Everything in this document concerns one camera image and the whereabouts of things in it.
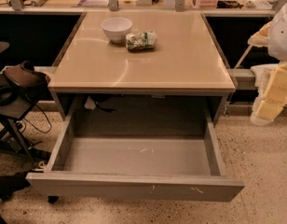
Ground grey top drawer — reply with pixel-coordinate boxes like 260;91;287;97
27;96;244;202

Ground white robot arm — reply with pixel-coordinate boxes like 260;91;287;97
248;2;287;126

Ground white ceramic bowl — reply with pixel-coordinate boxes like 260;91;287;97
101;17;132;43

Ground white rod stick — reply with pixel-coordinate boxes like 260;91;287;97
234;45;253;69

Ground black VR headset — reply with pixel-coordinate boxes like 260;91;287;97
0;61;50;106

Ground green white snack bag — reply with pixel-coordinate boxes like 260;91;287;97
126;31;157;50

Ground black cable on floor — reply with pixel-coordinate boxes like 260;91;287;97
16;103;54;135

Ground white curved plastic cover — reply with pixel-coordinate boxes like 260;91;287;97
251;63;278;88

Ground beige top cabinet desk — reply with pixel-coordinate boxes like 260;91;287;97
48;10;238;128

